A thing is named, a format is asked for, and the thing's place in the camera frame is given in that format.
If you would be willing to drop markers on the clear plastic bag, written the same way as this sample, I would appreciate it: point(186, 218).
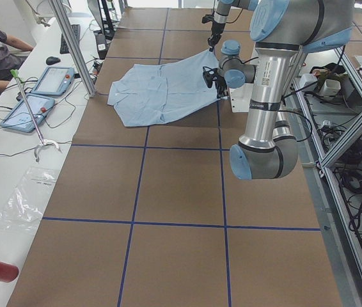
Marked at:
point(26, 205)

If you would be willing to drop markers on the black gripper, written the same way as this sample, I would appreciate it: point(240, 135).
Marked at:
point(220, 84)
point(215, 30)

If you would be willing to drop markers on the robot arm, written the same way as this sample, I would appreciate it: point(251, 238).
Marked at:
point(280, 30)
point(219, 17)

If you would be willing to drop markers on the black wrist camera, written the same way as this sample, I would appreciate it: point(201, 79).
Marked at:
point(207, 18)
point(210, 76)

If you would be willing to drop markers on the far teach pendant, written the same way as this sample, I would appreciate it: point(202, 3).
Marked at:
point(54, 81)

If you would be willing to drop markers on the grey aluminium post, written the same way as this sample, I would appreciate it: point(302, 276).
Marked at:
point(73, 45)

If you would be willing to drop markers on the near teach pendant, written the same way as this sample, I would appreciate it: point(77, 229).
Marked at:
point(19, 119)

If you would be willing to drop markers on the black computer mouse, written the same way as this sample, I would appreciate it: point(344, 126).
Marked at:
point(51, 60)

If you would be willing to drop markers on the reacher grabber tool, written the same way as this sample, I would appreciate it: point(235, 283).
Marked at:
point(43, 142)

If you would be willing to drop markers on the teach pendant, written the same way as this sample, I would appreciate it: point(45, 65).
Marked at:
point(19, 119)
point(54, 81)

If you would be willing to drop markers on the light blue button-up shirt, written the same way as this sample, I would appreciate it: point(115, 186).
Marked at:
point(159, 94)

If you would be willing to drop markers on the aluminium frame rail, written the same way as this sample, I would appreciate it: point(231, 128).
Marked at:
point(331, 152)

